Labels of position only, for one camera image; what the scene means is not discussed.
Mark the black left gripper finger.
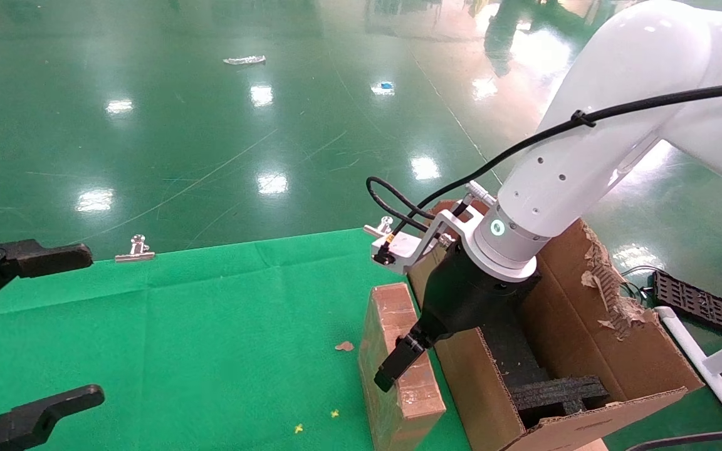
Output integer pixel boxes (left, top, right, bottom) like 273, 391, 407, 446
0, 236, 94, 322
0, 385, 106, 451

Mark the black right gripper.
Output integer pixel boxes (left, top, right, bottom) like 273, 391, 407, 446
373, 241, 542, 394

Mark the small brown cardboard box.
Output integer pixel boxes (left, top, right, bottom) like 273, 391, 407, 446
358, 283, 447, 451

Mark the large open cardboard carton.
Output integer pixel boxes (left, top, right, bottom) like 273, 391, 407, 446
408, 199, 706, 451

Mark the silver binder clip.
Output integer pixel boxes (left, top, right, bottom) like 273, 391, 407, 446
115, 234, 156, 263
363, 216, 397, 242

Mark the black foam block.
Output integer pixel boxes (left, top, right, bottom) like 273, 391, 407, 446
507, 373, 611, 430

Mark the green cloth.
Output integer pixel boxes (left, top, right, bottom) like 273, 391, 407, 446
0, 227, 472, 451

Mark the black slotted plastic tray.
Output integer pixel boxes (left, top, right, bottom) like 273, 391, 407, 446
651, 269, 722, 340

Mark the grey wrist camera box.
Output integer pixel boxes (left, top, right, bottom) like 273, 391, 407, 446
370, 231, 438, 276

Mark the grey metal camera bracket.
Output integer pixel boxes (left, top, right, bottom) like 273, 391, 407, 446
410, 181, 500, 265

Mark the black sleeved cable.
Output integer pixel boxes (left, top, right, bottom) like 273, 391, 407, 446
365, 80, 722, 252

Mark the black floor cable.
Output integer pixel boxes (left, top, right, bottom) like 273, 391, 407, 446
623, 427, 722, 451

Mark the white pipe frame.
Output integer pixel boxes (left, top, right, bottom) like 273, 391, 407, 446
654, 306, 722, 449

